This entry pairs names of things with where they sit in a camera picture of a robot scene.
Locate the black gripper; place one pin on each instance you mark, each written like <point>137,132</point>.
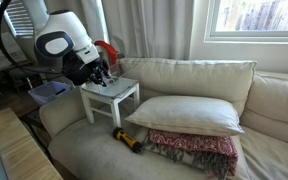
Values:
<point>92,68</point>

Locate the small white wooden chair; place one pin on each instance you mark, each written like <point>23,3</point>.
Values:
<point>114,106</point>

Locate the black hat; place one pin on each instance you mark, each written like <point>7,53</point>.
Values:
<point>75,75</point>

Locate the blue plastic bin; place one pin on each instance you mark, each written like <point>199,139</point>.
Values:
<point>47,91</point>

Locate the white curtain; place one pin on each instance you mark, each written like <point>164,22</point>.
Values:
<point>144,26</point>

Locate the cream sofa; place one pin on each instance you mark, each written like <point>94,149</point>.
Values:
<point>117,163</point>

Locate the cream sofa back cushion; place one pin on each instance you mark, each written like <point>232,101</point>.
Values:
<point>190,78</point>
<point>277,103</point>

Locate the cream loose pillow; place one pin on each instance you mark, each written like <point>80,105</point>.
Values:
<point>187,115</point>

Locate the white paper bag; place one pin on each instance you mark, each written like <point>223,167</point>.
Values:
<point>4,55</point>

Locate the white window blinds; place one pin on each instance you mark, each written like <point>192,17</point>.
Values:
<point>17,20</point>

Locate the light wooden table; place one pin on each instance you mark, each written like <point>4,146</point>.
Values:
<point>20,150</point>

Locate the red patterned fringed throw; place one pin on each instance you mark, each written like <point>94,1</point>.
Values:
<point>197,143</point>

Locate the white framed window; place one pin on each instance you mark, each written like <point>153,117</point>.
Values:
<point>257,20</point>

